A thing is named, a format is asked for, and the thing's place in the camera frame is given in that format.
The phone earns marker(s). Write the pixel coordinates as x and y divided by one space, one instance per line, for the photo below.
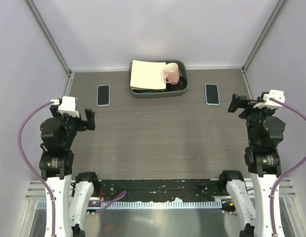
103 95
212 95

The phone in blue case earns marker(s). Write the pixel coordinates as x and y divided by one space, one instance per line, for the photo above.
212 95

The slotted cable duct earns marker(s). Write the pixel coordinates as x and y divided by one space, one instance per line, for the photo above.
176 204

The cream notebook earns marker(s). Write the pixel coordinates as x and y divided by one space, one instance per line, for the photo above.
147 75

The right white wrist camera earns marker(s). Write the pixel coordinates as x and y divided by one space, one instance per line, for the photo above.
271 100

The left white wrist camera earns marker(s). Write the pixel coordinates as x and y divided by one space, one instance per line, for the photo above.
68 106

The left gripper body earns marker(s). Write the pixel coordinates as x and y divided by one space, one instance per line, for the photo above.
73 124

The dark green tray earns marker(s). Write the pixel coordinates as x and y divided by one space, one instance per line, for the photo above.
171 90

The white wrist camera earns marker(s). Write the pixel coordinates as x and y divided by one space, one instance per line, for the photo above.
68 106
271 100

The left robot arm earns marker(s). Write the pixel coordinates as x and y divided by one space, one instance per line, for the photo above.
65 210

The pink mug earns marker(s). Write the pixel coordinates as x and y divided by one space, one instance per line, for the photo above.
171 73

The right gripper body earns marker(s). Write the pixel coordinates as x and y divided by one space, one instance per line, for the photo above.
250 112

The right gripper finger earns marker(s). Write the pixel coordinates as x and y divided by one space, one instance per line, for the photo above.
236 99
233 107

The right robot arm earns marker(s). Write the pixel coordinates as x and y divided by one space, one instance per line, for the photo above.
260 218

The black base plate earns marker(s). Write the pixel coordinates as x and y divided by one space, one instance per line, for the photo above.
161 190

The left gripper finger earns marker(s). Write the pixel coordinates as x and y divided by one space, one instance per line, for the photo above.
89 114
90 125

